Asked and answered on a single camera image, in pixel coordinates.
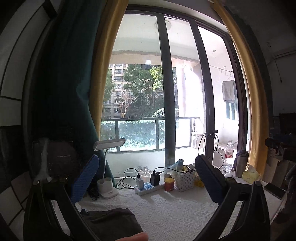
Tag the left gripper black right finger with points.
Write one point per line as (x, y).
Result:
(213, 180)

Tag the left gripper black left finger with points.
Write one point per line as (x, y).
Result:
(81, 184)

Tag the dark grey t-shirt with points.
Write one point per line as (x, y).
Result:
(112, 224)

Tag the right gloved hand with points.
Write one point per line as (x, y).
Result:
(142, 236)

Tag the yellow snack bag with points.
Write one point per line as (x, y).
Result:
(198, 182)

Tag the white desk lamp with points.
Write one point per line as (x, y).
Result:
(104, 177)

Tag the steel travel mug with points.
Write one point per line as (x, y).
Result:
(240, 163)

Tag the white perforated plastic basket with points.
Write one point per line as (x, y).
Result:
(184, 180)

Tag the yellow tissue pack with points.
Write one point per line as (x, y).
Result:
(251, 175)

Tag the clear water bottle red label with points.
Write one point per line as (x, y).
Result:
(229, 157)

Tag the blue cap spray bottle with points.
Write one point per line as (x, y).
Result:
(180, 165)

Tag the white usb charger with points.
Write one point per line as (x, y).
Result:
(140, 182)

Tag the black smartphone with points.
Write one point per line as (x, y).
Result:
(275, 191)

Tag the white textured tablecloth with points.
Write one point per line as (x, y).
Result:
(246, 212)

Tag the black power adapter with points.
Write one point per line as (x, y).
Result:
(155, 178)

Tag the white power strip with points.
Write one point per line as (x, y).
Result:
(148, 188)

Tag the dark green curtain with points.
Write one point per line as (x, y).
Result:
(58, 108)

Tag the yellow curtain left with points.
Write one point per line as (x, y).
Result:
(108, 27)

